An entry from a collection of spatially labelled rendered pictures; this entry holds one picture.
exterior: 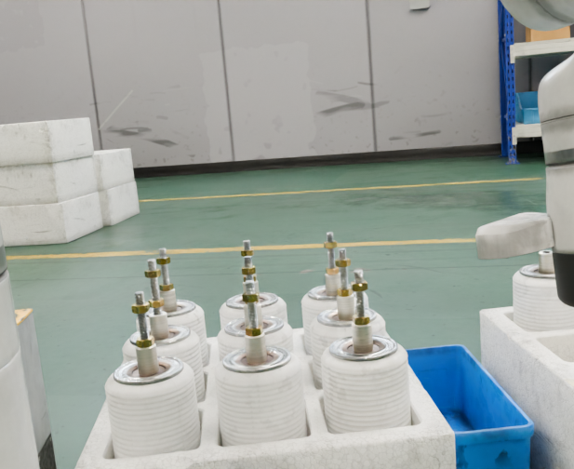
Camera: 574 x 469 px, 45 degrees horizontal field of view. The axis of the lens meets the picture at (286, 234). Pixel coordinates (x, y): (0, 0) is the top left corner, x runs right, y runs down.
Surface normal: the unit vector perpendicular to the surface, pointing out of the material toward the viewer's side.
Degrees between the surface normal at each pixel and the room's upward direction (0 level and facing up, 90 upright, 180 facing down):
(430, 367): 88
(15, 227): 90
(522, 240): 82
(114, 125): 90
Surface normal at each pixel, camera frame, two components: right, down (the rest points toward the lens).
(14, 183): -0.19, 0.19
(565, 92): -0.82, 0.07
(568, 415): -0.99, 0.10
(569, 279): -0.95, 0.15
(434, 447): 0.07, 0.18
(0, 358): 0.99, -0.06
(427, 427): -0.08, -0.98
